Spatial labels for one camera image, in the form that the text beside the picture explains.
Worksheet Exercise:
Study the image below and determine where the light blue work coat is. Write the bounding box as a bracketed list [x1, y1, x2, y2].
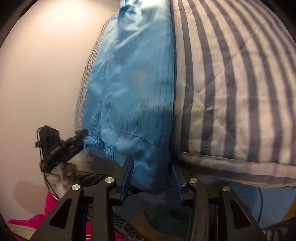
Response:
[82, 1, 175, 195]

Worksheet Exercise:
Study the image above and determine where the grey striped quilt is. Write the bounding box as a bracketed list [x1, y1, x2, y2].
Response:
[75, 1, 295, 187]

